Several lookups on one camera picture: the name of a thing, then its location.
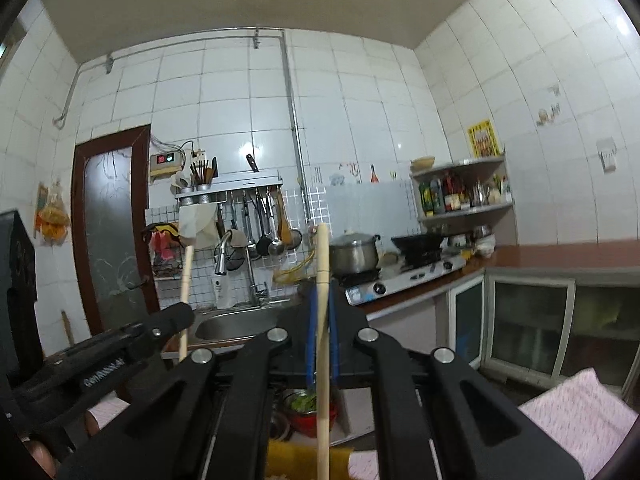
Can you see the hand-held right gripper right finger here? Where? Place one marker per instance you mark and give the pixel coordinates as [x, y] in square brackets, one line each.
[334, 340]

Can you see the white wall outlet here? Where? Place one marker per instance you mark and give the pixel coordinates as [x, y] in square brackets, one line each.
[607, 155]

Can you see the wooden hanging spatula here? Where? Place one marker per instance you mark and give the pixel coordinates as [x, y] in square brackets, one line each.
[282, 220]

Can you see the bundle of dark chopsticks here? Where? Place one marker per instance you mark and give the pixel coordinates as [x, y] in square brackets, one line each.
[202, 172]

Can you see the red and yellow rubber gloves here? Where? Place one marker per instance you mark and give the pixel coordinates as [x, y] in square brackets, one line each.
[162, 237]

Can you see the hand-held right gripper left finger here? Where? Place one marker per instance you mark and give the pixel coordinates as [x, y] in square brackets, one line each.
[312, 340]

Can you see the yellow perforated utensil holder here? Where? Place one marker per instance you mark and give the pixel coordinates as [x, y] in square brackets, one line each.
[290, 460]

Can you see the stack of white bowls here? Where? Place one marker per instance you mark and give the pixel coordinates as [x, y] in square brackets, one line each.
[475, 242]

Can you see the metal wall pipe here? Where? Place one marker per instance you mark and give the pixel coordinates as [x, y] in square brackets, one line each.
[290, 110]

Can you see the black wok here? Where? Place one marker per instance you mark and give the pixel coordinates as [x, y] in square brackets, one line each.
[417, 242]

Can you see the metal hanging ladle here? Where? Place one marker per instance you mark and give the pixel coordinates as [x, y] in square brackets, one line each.
[276, 245]

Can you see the red label bottle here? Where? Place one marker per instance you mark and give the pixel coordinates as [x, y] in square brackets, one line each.
[452, 197]

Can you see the black hanging ladle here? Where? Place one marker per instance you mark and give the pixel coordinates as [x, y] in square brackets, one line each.
[262, 240]

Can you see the wall power socket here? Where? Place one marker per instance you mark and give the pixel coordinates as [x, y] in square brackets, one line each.
[199, 155]

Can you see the plastic bag of oranges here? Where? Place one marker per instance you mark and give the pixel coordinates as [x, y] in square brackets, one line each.
[52, 217]

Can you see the steel gas stove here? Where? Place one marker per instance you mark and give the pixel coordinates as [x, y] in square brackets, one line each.
[400, 282]

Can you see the pink floral tablecloth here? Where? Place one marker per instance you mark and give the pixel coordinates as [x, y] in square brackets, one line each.
[580, 410]

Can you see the steel pot with lid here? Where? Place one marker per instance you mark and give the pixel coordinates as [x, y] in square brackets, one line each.
[354, 255]

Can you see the red basin with greens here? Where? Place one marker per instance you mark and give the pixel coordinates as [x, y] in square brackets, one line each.
[302, 407]

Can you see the metal wall utensil rack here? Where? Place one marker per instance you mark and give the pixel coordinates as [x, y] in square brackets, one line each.
[240, 184]

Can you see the metal faucet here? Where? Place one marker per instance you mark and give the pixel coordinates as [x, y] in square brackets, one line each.
[250, 270]

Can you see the steel sink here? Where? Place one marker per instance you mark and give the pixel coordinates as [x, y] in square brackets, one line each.
[235, 325]

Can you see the yellow wall poster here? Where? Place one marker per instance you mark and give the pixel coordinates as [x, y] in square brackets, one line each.
[483, 139]

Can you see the beige controller box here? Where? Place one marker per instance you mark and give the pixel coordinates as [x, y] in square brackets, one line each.
[167, 160]

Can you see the white hanging cloth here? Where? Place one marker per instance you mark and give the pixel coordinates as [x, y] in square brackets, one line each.
[197, 225]

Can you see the person's left hand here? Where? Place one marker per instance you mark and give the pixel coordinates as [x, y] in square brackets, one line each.
[37, 457]

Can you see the corner wall shelf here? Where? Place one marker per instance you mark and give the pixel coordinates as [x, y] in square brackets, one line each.
[465, 210]

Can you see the small metal kettle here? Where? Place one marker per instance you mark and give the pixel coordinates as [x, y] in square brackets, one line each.
[479, 194]

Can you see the beige bowl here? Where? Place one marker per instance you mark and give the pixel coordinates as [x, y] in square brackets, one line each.
[423, 163]

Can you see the white soap bottle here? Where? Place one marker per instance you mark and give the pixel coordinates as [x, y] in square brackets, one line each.
[225, 292]

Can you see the green bottle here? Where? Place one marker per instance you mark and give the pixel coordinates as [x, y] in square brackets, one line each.
[425, 197]

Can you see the kitchen counter cabinet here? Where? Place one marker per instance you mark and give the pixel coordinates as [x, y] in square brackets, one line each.
[530, 320]

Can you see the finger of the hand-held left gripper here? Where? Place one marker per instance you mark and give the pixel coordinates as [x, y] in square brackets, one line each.
[160, 327]

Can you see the brown framed glass door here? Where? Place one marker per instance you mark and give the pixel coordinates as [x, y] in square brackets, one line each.
[107, 220]

